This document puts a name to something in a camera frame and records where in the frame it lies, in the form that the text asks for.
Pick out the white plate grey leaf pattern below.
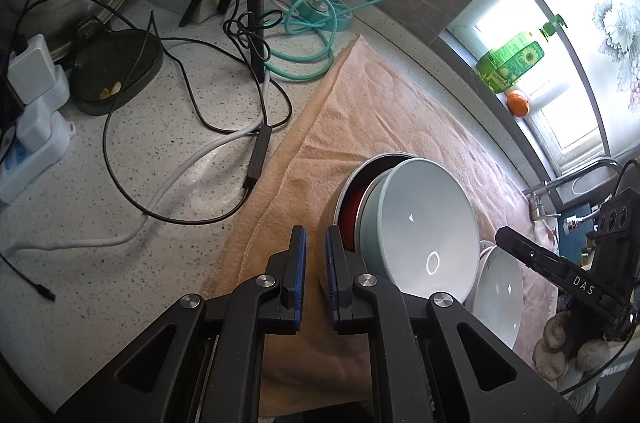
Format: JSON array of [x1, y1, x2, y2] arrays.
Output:
[[464, 241, 524, 348]]

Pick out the light blue ceramic bowl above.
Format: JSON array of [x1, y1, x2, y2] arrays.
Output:
[[357, 158, 480, 302]]

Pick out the red steel small bowl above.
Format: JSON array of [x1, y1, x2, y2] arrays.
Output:
[[332, 154, 408, 253]]

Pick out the large stainless steel bowl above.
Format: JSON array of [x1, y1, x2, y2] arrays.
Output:
[[318, 151, 419, 304]]

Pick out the chrome kitchen faucet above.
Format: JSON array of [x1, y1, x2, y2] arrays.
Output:
[[523, 157, 622, 221]]

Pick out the gloved right hand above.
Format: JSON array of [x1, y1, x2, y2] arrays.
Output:
[[533, 311, 611, 387]]

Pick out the blue knife block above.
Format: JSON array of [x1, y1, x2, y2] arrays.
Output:
[[558, 203, 593, 265]]

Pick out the orange tangerine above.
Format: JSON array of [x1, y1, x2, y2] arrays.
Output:
[[506, 91, 530, 118]]

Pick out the green dish soap bottle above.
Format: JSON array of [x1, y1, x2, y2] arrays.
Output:
[[475, 14, 566, 94]]

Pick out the orange brown towel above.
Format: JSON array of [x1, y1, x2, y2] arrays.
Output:
[[202, 39, 555, 417]]

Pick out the white charger adapters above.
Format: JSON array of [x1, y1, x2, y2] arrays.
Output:
[[1, 34, 75, 204]]

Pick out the black oval device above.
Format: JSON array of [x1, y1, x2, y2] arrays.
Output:
[[70, 24, 164, 117]]

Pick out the teal power strip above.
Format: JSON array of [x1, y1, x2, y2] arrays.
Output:
[[291, 0, 352, 32]]

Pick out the white cable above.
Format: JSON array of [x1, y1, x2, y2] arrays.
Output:
[[0, 0, 331, 254]]

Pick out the black cable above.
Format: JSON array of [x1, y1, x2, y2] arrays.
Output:
[[0, 0, 294, 303]]

